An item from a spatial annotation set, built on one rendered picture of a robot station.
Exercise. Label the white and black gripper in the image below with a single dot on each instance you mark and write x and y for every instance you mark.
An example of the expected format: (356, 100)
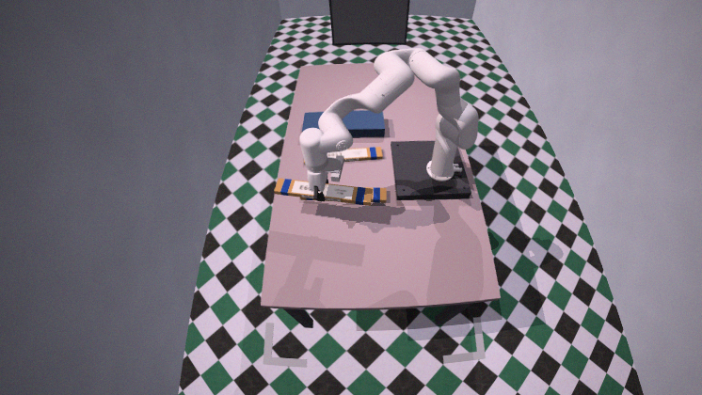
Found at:
(317, 180)

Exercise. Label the orange flat pack with blue bands and white label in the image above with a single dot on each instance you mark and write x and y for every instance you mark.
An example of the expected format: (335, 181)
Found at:
(379, 195)

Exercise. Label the tan rectangular pack with blue bands and white label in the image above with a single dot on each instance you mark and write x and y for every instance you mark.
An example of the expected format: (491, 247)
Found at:
(361, 154)

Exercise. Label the orange box with blue bands and white label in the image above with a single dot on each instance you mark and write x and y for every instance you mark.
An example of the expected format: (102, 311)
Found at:
(332, 192)

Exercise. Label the blue rectangular block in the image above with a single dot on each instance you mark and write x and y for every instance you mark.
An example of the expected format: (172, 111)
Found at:
(362, 123)

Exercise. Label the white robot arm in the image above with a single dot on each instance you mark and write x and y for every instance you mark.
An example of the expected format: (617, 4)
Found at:
(394, 78)

